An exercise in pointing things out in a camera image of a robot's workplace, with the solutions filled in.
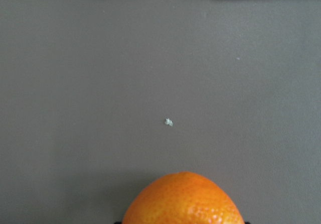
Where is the orange mandarin fruit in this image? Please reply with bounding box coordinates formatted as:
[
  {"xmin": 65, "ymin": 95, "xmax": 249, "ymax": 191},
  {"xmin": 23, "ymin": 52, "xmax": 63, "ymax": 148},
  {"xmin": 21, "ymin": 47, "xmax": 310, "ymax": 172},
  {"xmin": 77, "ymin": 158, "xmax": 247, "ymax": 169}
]
[{"xmin": 122, "ymin": 172, "xmax": 245, "ymax": 223}]

